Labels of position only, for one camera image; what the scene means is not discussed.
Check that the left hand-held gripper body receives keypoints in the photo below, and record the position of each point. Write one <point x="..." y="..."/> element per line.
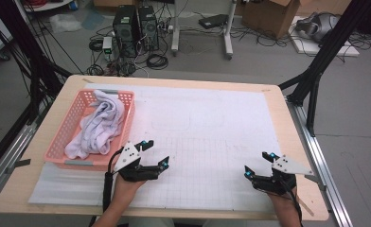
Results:
<point x="128" y="157"/>

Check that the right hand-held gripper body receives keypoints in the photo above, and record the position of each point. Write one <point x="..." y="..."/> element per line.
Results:
<point x="287" y="167"/>

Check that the lilac printed towel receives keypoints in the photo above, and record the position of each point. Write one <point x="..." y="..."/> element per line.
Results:
<point x="101" y="126"/>

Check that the pink plastic basket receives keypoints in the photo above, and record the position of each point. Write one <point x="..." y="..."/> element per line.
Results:
<point x="74" y="116"/>

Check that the person's left hand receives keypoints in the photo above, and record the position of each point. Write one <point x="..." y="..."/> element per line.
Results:
<point x="125" y="190"/>

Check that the person's right hand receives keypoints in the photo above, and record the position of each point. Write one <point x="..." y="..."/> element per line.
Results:
<point x="286" y="203"/>

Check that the small white power box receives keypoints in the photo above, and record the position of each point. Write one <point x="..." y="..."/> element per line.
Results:
<point x="107" y="47"/>

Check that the white metal stand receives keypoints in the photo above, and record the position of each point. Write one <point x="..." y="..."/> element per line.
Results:
<point x="175" y="38"/>

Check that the white floor board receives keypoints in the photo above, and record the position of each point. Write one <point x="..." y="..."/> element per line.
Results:
<point x="309" y="47"/>

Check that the wide black computer tower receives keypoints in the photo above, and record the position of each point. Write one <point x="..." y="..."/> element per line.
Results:
<point x="125" y="31"/>

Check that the narrow black computer tower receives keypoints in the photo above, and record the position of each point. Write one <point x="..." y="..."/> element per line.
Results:
<point x="149" y="28"/>

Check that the brown cardboard box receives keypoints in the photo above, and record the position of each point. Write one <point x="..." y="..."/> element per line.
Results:
<point x="268" y="15"/>

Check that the flat black device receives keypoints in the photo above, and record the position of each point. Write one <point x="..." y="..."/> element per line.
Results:
<point x="213" y="21"/>

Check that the clear plastic bag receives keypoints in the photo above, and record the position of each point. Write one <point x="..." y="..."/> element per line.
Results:
<point x="65" y="22"/>

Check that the round white table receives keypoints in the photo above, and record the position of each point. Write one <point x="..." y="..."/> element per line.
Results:
<point x="48" y="5"/>

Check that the silver aluminium rail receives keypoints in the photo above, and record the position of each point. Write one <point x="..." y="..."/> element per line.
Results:
<point x="335" y="205"/>
<point x="13" y="148"/>

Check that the black metal frame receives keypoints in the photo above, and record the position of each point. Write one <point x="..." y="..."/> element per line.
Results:
<point x="332" y="41"/>
<point x="19" y="28"/>

